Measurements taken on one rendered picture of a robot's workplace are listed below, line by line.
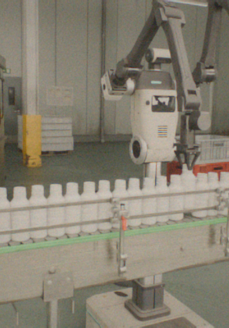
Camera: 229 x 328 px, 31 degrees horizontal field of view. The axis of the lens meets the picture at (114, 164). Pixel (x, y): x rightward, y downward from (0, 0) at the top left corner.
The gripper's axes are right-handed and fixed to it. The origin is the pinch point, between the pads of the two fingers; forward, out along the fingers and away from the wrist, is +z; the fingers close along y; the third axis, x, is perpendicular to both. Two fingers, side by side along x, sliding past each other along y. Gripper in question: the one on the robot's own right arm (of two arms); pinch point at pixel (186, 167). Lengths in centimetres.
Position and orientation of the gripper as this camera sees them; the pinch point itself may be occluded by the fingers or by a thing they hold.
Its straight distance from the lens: 160.2
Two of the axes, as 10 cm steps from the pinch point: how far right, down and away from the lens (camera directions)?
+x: 9.0, -0.4, 4.4
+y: 4.4, 1.1, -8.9
